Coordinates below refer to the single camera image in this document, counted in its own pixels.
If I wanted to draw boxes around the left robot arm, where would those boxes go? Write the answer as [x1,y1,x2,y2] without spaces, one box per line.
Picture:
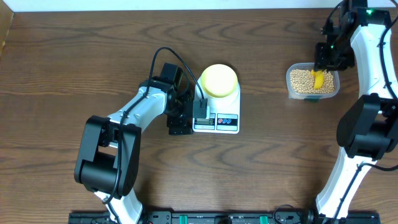
[74,77,193,223]

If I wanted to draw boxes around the clear plastic container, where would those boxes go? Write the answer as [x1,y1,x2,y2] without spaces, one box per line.
[286,63,340,100]

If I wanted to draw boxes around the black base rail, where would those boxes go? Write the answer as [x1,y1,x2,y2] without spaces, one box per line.
[68,210,382,224]

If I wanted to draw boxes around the white digital kitchen scale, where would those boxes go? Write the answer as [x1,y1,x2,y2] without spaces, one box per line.
[192,84,241,134]

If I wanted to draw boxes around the soybeans pile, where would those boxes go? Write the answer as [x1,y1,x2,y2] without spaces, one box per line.
[290,69,335,94]

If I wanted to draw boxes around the yellow measuring scoop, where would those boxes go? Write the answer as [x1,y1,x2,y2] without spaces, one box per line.
[310,70,324,90]

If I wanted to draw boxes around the yellow bowl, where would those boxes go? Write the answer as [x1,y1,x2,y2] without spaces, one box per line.
[200,64,238,98]

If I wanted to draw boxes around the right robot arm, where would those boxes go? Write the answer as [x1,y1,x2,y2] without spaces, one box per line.
[306,1,397,223]

